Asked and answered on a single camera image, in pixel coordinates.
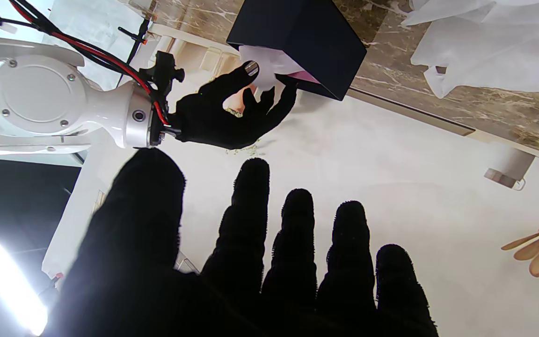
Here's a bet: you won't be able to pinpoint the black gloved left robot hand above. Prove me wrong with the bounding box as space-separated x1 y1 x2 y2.
45 149 438 337

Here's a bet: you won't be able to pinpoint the black box with pink inside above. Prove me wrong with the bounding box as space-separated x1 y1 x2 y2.
226 0 367 101

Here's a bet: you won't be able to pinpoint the red and black right arm cables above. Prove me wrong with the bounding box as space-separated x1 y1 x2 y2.
0 0 186 127

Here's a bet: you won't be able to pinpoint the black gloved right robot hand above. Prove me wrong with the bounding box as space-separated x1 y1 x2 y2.
171 61 298 150

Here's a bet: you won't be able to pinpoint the bright studio light panel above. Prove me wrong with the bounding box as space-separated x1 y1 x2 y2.
0 241 48 337

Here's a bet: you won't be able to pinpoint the black clamp with orange tip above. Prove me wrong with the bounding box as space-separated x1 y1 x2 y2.
116 19 152 89

